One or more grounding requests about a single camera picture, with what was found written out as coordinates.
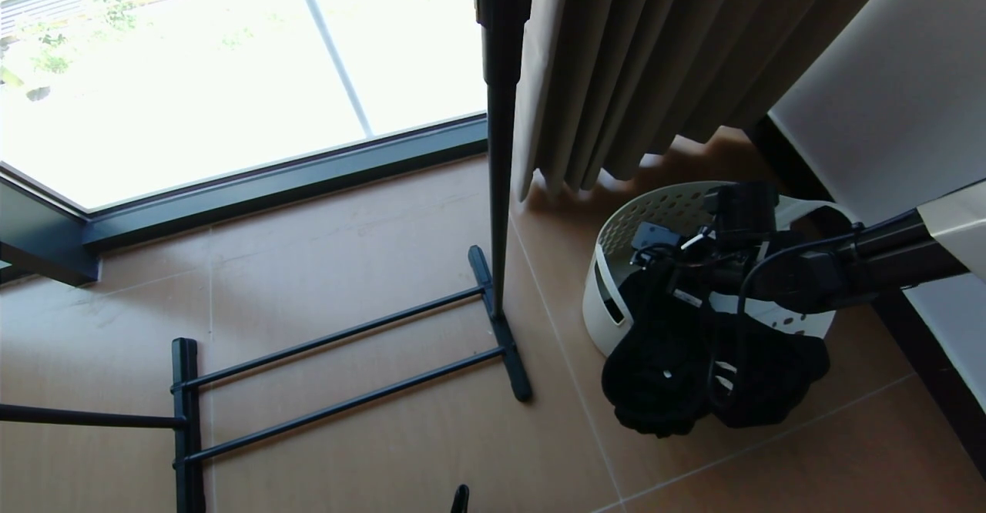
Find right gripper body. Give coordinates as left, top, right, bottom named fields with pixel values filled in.
left=667, top=248, right=802, bottom=315

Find black shorts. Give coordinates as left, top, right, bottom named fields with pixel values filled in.
left=601, top=255, right=833, bottom=438

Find white laundry basket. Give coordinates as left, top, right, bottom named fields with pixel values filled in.
left=582, top=180, right=860, bottom=360

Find black clothes rack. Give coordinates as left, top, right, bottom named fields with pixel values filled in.
left=0, top=0, right=537, bottom=513

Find brown curtain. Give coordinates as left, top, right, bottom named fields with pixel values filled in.
left=512, top=0, right=906, bottom=202

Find window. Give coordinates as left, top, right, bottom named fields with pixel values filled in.
left=0, top=0, right=491, bottom=287

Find black cable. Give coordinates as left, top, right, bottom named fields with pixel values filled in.
left=736, top=216, right=925, bottom=344

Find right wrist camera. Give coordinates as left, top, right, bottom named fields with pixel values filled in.
left=630, top=222, right=685, bottom=269

